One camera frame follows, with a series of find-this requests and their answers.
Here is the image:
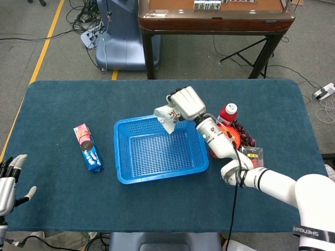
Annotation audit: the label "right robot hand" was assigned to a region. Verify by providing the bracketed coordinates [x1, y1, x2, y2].
[166, 86, 207, 122]

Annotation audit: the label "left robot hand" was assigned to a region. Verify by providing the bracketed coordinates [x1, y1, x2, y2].
[0, 154, 37, 216]

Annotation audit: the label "white snack packet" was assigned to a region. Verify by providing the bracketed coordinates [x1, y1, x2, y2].
[153, 105, 182, 135]

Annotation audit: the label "red instant noodle cup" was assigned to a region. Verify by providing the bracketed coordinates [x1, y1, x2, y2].
[208, 124, 241, 159]

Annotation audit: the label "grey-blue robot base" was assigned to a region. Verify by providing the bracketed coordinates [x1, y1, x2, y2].
[109, 232, 222, 251]

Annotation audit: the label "blue plastic mesh basket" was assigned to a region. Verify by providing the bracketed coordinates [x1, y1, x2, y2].
[114, 114, 209, 185]

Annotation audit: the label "clear box red candies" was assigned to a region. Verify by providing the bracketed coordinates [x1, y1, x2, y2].
[240, 146, 264, 169]

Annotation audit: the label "red bottle white cap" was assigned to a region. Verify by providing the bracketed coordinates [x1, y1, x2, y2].
[217, 102, 238, 127]

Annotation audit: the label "dark red grape bunch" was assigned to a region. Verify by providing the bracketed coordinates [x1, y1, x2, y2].
[232, 119, 256, 147]

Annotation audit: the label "teal felt table cloth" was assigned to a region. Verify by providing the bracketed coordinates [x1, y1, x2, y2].
[4, 79, 329, 233]

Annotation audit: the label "brown mahjong table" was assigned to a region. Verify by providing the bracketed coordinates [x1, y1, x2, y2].
[138, 0, 296, 80]

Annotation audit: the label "blue cookie box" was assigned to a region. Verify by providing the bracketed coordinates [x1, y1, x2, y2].
[73, 123, 105, 174]

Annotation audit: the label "row of dark-printed mahjong tiles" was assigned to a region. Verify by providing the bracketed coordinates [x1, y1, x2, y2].
[193, 0, 222, 10]

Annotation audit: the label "white power strip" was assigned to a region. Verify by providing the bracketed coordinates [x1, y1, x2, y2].
[80, 26, 105, 50]
[313, 83, 335, 101]

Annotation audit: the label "black cable with connector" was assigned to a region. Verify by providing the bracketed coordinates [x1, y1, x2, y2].
[4, 232, 110, 251]

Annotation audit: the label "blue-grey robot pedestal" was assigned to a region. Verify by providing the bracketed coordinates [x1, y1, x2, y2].
[95, 0, 162, 71]

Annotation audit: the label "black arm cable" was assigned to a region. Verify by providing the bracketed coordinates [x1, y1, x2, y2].
[225, 130, 249, 251]

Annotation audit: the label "tangle of black cables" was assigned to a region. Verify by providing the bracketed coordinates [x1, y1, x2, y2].
[65, 0, 105, 36]

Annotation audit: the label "white cable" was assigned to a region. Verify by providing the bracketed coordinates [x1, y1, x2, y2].
[315, 98, 335, 124]

